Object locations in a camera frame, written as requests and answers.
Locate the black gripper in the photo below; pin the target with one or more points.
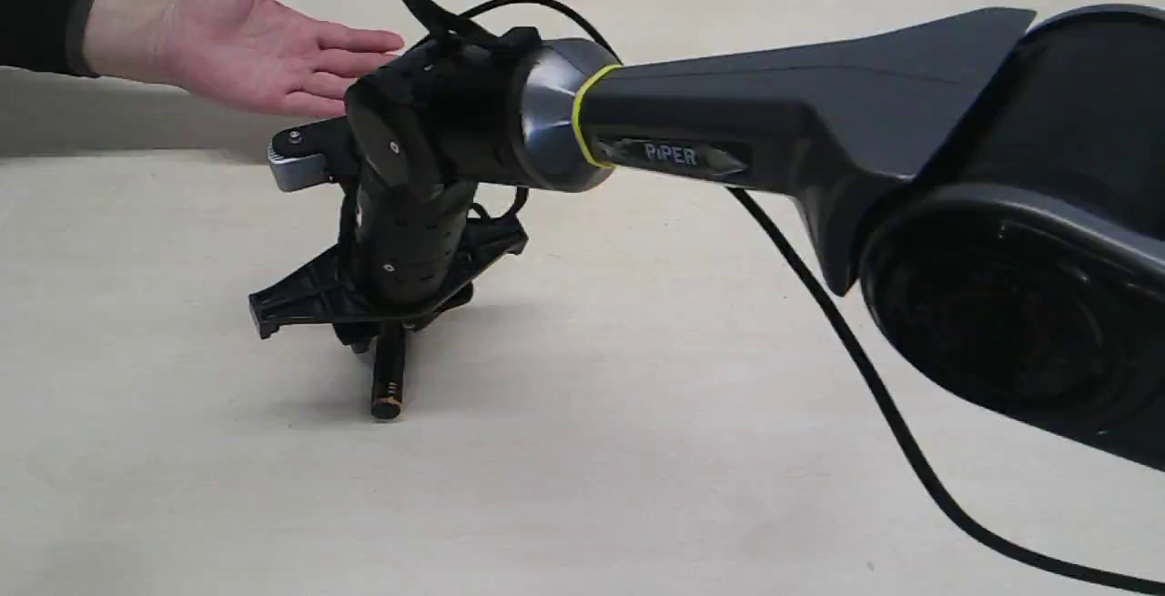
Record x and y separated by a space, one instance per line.
325 291

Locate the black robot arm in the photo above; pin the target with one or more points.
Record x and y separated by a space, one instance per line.
994 186

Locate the open bare human hand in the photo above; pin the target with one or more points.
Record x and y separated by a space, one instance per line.
263 57

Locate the forearm in black sleeve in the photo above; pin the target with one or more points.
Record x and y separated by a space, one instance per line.
128 39

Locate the black gold handled screwdriver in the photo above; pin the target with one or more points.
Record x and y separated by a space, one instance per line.
387 393

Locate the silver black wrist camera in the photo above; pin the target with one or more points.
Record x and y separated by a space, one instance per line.
310 155

